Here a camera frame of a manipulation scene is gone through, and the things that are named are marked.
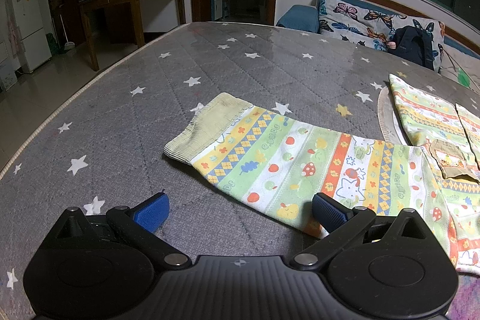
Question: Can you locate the grey star-print mattress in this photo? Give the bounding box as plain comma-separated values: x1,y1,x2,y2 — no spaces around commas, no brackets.
0,22,480,320

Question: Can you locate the beige cushion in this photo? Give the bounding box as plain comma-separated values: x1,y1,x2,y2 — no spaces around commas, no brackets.
439,44,480,92

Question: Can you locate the white refrigerator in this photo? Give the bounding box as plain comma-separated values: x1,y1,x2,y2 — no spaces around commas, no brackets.
10,0,52,74

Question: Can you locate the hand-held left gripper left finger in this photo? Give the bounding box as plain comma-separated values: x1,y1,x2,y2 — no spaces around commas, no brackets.
49,193,190,270

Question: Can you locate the blue sofa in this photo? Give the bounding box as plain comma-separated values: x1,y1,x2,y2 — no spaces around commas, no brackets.
275,0,480,58

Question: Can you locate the pink cloth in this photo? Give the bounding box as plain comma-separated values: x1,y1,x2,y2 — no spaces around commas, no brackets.
4,1,19,54

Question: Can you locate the colourful printed children's garment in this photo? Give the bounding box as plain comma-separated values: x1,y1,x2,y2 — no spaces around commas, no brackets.
164,74,480,276

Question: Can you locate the butterfly-print cushion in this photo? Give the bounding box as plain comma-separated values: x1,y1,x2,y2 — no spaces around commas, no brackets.
318,0,447,62

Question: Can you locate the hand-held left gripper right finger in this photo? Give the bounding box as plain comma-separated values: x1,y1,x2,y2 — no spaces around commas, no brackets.
290,193,432,268

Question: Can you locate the broom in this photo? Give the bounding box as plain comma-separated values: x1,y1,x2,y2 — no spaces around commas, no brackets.
60,14,76,51

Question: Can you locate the dark backpack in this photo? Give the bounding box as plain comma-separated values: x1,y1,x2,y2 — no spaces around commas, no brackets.
388,25,441,71

